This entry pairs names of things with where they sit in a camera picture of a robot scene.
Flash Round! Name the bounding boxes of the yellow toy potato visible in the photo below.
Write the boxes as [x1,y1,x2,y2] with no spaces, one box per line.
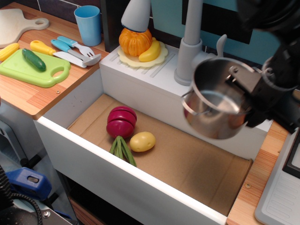
[129,131,156,152]

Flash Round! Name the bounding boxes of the blue handled toy fork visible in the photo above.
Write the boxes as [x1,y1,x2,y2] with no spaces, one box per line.
[57,36,95,57]

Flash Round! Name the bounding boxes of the wooden cutting board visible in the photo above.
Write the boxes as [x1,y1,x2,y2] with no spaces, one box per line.
[0,9,50,48]

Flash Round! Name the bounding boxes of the white toy stove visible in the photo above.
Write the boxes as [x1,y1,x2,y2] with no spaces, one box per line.
[255,130,300,225]

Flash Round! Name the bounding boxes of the orange toy pumpkin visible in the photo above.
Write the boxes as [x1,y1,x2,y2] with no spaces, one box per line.
[119,28,152,56]

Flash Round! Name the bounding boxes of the red toy beet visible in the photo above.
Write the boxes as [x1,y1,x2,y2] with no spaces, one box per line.
[106,105,137,166]

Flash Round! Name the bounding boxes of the yellow handled toy knife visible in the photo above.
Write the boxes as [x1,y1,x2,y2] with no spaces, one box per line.
[30,40,87,68]

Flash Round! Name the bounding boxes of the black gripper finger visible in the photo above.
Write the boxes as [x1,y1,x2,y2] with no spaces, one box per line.
[246,108,270,128]
[225,65,261,95]

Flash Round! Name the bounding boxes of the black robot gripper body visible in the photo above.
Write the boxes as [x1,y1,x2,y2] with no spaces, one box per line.
[243,56,300,134]

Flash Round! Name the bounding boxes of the white toy sink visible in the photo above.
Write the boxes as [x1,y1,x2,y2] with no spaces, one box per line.
[36,47,272,225]

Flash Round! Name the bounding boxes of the yellow toy banana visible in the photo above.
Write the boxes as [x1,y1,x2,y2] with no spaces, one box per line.
[139,37,161,62]

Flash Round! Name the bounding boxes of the blue clamp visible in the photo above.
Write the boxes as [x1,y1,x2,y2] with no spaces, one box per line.
[5,167,52,201]

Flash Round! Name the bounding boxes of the grey toy faucet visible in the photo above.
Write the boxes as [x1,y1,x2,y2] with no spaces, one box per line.
[121,0,227,86]

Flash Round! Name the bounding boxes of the green plastic cutting board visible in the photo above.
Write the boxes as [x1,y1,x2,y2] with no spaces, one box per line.
[0,49,71,88]

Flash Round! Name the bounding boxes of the yellow toy corn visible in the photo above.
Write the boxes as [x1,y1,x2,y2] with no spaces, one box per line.
[0,43,20,61]

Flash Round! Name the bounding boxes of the brown cardboard sheet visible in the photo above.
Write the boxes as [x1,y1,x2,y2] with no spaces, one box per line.
[67,94,253,217]

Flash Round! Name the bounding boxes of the green toy cucumber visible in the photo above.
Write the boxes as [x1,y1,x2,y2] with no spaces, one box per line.
[22,49,46,72]

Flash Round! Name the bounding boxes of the black braided cable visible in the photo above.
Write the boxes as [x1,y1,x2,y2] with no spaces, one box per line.
[0,164,43,225]

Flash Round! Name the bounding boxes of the stainless steel pot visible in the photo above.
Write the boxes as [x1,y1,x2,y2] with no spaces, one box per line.
[181,58,253,139]

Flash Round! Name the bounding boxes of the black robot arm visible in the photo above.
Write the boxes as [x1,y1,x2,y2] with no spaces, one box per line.
[226,0,300,134]

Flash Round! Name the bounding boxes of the pale yellow toy plate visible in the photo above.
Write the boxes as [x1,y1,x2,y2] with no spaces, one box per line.
[117,41,168,68]

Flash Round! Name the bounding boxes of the blue plastic cup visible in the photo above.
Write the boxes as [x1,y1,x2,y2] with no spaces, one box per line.
[74,5,102,46]

